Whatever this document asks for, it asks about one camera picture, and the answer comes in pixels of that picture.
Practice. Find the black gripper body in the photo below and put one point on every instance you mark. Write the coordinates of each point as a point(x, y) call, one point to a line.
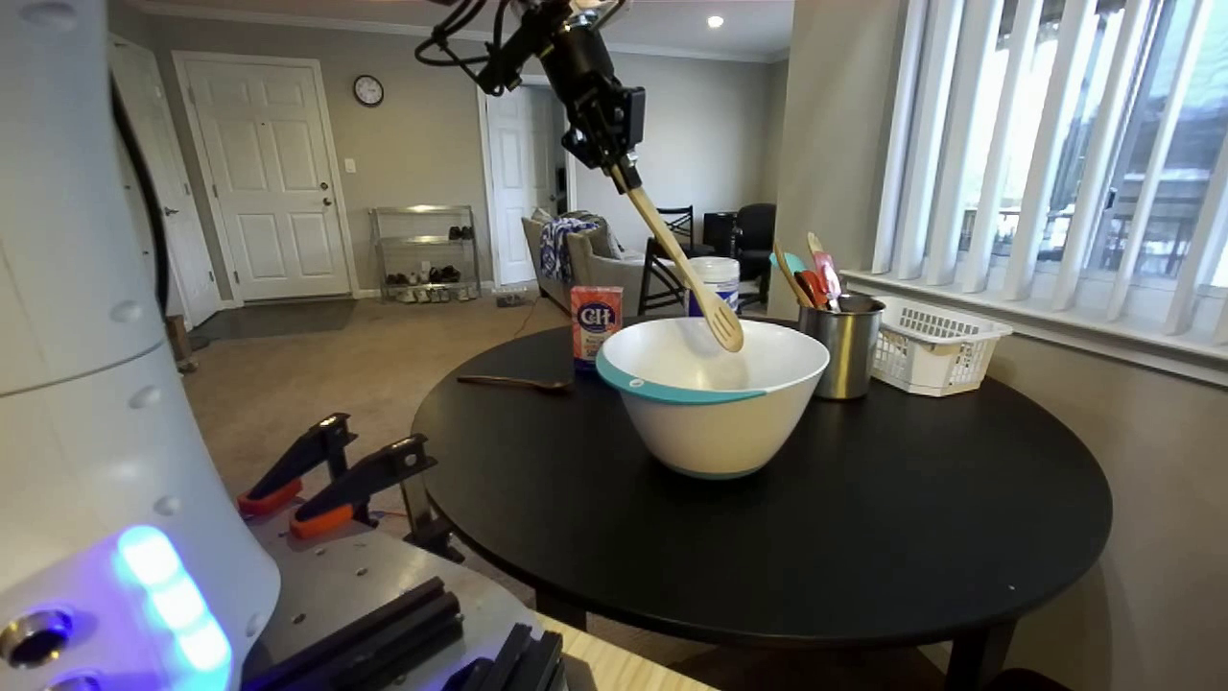
point(605, 115)

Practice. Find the white mixing bowl teal rim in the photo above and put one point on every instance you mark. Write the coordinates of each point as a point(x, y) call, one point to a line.
point(713, 413)

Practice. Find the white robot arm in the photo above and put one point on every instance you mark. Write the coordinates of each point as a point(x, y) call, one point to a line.
point(531, 40)

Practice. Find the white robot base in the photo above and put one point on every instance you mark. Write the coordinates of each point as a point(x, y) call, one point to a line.
point(111, 515)

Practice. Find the beige sofa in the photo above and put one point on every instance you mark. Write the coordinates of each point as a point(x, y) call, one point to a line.
point(598, 258)

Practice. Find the blue white blanket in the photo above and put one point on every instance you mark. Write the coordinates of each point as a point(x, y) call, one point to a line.
point(553, 243)

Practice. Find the black dining chair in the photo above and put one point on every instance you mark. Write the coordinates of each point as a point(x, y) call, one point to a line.
point(663, 285)

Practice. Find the black office chair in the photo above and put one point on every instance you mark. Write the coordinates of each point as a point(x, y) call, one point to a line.
point(746, 236)

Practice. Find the white wipes canister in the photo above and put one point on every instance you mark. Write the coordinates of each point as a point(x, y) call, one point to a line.
point(722, 275)

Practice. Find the small sugar carton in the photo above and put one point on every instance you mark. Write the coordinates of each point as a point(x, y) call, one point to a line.
point(598, 313)

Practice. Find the utensils in steel cup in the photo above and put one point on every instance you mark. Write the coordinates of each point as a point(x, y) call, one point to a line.
point(810, 275)

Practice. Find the wooden spoon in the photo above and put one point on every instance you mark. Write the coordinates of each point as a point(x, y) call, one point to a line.
point(516, 381)

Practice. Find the steel utensil cup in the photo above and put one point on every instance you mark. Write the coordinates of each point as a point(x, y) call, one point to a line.
point(851, 339)

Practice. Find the white interior door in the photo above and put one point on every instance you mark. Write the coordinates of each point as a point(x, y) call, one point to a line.
point(269, 172)

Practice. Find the white plastic basket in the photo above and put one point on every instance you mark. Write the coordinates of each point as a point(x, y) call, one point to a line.
point(934, 350)

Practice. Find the orange black clamp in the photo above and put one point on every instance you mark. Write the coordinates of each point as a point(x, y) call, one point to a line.
point(346, 497)
point(319, 444)

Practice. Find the white vertical blinds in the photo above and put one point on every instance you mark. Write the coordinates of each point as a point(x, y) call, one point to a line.
point(1064, 158)

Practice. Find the round black table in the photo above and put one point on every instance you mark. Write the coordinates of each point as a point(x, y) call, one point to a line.
point(880, 522)

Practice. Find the wire shoe rack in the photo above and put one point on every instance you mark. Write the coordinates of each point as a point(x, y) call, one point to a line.
point(426, 249)

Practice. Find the round wall clock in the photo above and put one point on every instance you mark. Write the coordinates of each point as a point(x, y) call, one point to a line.
point(366, 88)

